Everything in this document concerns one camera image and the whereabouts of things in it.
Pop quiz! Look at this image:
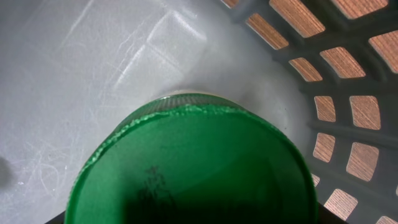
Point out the green lid jar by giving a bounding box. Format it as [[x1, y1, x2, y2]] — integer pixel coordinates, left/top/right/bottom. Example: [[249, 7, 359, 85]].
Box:
[[65, 93, 318, 223]]

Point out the grey plastic mesh basket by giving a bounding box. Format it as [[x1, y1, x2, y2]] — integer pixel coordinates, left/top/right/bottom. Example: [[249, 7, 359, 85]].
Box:
[[1, 0, 397, 223]]

